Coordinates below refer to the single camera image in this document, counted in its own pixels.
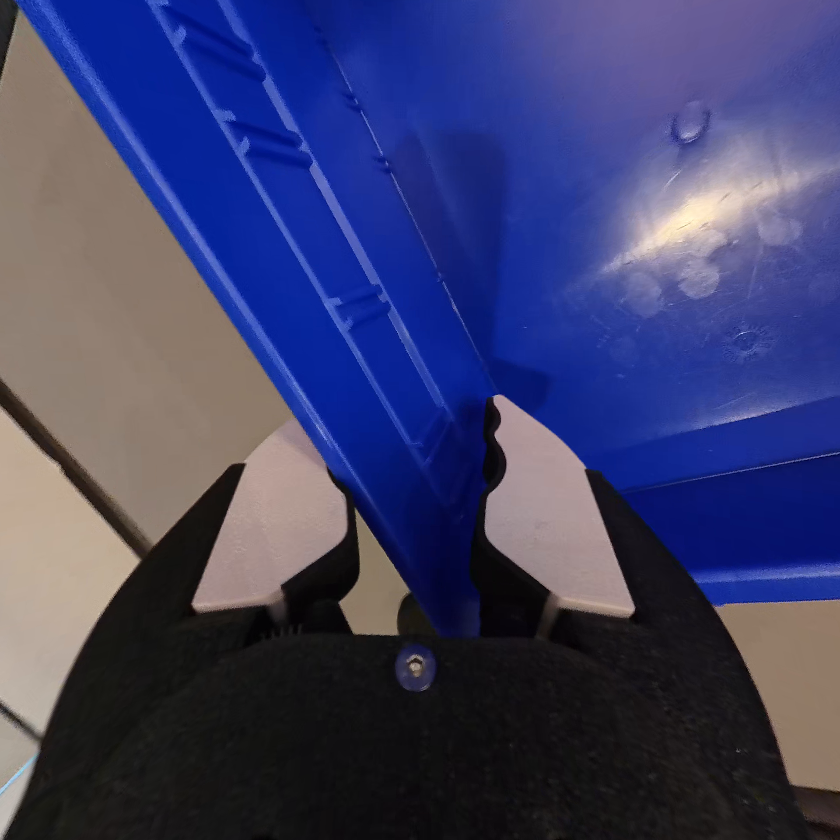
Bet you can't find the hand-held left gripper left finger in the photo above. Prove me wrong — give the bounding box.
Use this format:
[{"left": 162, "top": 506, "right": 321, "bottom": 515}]
[{"left": 191, "top": 418, "right": 361, "bottom": 619}]

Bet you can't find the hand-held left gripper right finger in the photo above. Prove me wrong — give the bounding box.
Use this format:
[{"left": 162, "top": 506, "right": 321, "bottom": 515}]
[{"left": 469, "top": 395, "right": 637, "bottom": 622}]

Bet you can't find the blue plastic bin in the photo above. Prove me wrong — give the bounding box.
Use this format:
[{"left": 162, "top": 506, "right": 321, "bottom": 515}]
[{"left": 16, "top": 0, "right": 840, "bottom": 639}]

